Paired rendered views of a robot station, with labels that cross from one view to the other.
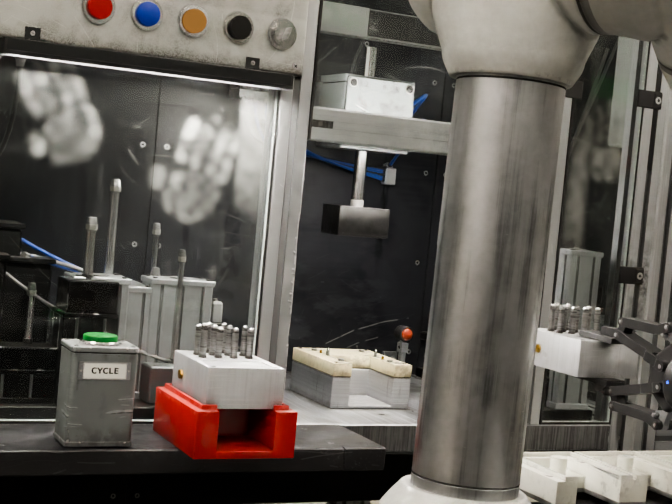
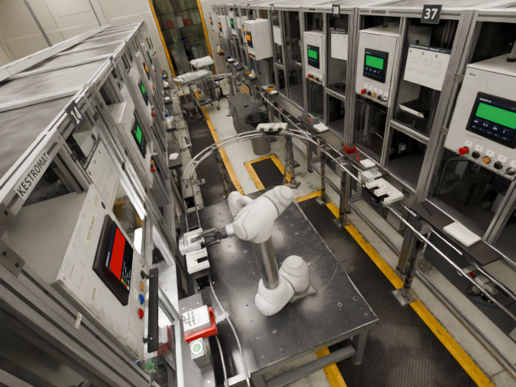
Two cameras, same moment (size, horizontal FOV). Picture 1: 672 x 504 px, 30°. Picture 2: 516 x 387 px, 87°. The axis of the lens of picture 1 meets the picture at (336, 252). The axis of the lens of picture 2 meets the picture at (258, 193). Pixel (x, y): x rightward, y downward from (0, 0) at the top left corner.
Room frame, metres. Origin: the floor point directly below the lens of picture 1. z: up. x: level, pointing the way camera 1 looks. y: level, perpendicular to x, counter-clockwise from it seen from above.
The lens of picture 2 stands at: (0.89, 0.72, 2.28)
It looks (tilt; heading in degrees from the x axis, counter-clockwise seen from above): 37 degrees down; 285
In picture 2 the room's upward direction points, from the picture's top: 11 degrees counter-clockwise
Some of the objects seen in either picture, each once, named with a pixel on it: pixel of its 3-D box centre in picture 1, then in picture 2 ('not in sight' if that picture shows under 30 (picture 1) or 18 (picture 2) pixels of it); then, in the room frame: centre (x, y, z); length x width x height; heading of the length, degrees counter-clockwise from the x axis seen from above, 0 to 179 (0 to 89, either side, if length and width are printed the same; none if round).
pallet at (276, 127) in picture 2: not in sight; (272, 129); (1.40, -2.37, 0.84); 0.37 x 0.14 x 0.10; 174
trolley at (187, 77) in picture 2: not in sight; (197, 92); (3.56, -5.48, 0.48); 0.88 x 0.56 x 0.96; 44
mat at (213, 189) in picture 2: not in sight; (199, 127); (3.34, -4.53, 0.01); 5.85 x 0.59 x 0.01; 116
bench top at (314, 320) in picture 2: not in sight; (254, 256); (1.36, -0.55, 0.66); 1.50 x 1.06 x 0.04; 116
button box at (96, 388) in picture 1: (94, 389); (198, 353); (1.45, 0.27, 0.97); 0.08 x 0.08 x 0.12; 26
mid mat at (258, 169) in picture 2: not in sight; (268, 173); (1.58, -2.64, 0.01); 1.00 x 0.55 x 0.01; 116
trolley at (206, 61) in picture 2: not in sight; (206, 77); (3.74, -6.80, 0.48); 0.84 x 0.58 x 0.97; 124
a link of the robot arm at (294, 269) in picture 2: not in sight; (294, 272); (1.03, -0.28, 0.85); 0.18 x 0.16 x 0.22; 53
